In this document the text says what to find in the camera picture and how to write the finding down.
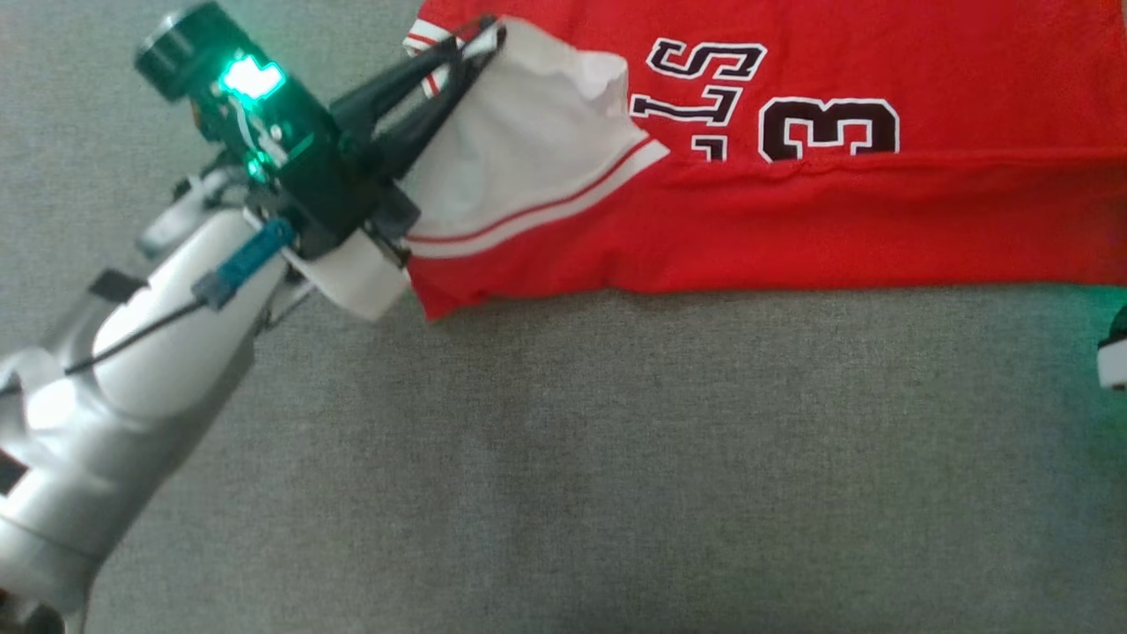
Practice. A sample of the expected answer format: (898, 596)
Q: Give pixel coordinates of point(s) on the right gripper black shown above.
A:
(1119, 324)

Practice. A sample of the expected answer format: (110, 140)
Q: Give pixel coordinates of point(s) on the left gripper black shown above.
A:
(308, 167)

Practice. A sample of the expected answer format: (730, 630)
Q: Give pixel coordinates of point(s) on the red basketball jersey white sleeves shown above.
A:
(792, 238)

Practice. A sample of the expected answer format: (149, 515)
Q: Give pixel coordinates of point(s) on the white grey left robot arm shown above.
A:
(123, 440)

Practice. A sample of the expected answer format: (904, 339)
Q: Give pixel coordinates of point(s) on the large grey chaise cushion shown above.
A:
(616, 484)

